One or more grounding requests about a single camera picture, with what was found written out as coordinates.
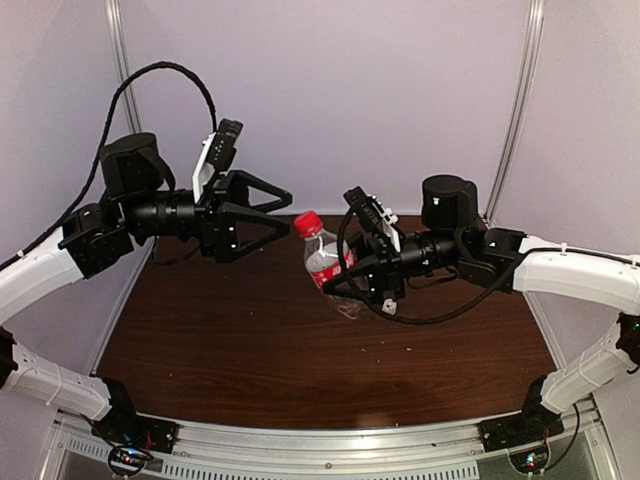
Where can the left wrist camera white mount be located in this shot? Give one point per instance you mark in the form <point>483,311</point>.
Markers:
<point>216,156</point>

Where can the white bottle cap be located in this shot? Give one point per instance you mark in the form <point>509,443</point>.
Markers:
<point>389,306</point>

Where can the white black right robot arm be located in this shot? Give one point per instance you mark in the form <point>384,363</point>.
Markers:
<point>456,237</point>

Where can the small cola bottle red cap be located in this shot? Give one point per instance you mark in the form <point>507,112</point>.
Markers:
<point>322,263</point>

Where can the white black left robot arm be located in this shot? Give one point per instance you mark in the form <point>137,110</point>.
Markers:
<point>140,202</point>

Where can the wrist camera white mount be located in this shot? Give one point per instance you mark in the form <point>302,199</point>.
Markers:
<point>216,156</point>
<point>373,216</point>

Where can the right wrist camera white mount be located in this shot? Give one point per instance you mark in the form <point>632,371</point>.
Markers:
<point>373,216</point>

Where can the aluminium right corner post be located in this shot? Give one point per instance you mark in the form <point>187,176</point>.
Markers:
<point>528,65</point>

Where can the aluminium front frame rail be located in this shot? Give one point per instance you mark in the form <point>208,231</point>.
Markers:
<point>451,450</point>

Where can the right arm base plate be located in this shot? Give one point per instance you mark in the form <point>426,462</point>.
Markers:
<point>525,440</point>

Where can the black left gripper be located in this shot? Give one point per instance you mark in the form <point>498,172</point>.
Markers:
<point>215,215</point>

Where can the aluminium corner post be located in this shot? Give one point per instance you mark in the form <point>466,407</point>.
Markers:
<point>121,62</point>
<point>528,65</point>

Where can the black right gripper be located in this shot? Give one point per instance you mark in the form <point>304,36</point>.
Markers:
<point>383,267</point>

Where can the aluminium left corner post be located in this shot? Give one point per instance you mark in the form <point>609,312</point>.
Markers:
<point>121,62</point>

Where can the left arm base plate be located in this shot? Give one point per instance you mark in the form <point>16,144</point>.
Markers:
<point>130,453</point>

